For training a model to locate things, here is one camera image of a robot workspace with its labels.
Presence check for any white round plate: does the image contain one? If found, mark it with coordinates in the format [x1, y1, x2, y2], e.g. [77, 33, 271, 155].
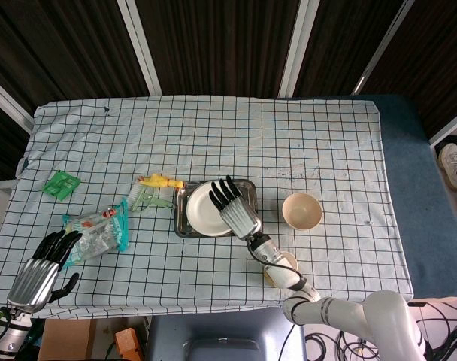
[186, 180, 237, 237]

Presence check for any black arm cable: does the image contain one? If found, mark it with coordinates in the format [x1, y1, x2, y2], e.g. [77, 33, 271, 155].
[246, 238, 308, 290]

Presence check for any beige bowl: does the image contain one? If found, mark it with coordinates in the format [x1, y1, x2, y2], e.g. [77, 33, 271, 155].
[282, 192, 323, 230]

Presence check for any metal tray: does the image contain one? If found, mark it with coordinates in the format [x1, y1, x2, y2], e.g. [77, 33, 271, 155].
[174, 179, 259, 238]

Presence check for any brown cardboard box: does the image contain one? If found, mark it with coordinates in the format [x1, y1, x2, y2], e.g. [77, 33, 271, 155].
[38, 318, 98, 361]

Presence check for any green snack packet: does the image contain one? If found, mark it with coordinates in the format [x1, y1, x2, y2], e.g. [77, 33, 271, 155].
[41, 169, 82, 201]

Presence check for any green scrub brush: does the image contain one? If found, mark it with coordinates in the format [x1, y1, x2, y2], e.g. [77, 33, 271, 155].
[128, 181, 177, 213]

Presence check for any black floor cable tangle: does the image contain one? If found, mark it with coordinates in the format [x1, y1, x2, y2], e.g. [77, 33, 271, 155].
[303, 296, 457, 361]

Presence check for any white sneaker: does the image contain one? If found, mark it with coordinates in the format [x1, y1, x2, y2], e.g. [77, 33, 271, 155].
[437, 142, 457, 192]

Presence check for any dark brown curtain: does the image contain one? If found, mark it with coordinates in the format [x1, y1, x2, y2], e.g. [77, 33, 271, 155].
[0, 0, 457, 181]

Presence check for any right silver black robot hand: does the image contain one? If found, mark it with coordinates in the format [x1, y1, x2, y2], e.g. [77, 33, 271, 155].
[209, 175, 262, 241]

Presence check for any white frame post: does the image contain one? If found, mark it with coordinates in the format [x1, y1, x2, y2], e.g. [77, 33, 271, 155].
[350, 0, 416, 96]
[278, 0, 320, 99]
[117, 0, 162, 97]
[0, 73, 35, 135]
[428, 108, 457, 148]

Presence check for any orange box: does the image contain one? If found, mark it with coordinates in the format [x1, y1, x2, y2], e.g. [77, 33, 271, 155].
[113, 327, 147, 361]

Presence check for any blue padded surface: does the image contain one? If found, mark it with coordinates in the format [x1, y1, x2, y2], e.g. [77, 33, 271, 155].
[371, 93, 457, 302]

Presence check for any clear teal snack bag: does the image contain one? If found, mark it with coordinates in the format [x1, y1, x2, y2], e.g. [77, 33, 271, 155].
[62, 198, 131, 270]

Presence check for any checkered tablecloth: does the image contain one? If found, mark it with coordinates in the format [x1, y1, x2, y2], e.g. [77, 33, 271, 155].
[0, 93, 416, 320]

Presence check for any yellow rubber chicken toy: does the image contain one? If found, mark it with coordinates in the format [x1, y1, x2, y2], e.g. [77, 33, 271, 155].
[138, 173, 185, 190]

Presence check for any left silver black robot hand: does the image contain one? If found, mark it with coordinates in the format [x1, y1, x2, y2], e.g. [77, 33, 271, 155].
[6, 229, 83, 314]

